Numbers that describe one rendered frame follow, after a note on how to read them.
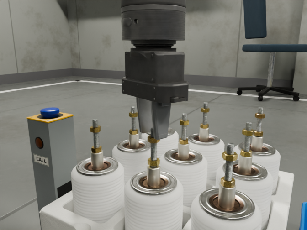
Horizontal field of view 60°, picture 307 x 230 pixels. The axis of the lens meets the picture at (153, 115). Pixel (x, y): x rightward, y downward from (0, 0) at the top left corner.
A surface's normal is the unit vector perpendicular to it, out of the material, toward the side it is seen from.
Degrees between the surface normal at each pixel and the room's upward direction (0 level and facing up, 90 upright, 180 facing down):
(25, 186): 0
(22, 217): 0
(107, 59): 90
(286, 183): 0
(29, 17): 90
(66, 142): 90
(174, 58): 90
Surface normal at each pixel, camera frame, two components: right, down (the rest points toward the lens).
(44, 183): -0.51, 0.22
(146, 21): -0.19, 0.25
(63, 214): 0.00, -0.97
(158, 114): 0.60, 0.20
